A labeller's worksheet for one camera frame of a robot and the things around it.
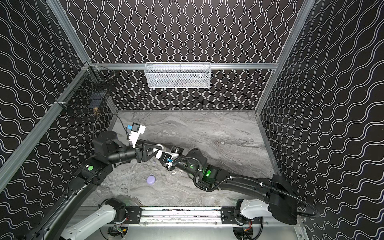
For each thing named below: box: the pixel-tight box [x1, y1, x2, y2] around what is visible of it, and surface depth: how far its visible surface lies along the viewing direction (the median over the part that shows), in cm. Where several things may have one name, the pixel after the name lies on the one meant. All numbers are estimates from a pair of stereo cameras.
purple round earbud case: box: [146, 175, 156, 185], surface depth 87 cm
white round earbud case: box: [155, 143, 164, 150], surface depth 63 cm
